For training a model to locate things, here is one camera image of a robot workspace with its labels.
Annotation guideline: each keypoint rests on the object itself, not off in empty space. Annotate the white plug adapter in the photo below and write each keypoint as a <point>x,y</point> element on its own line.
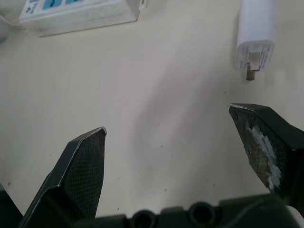
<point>256,35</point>

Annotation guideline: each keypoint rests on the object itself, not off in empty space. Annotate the white power strip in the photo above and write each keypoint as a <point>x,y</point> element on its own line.
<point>78,16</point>

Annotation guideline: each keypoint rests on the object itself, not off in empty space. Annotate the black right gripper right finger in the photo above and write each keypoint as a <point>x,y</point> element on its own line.
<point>263,140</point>

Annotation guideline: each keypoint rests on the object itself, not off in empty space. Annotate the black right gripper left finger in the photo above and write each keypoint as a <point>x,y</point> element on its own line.
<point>78,171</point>

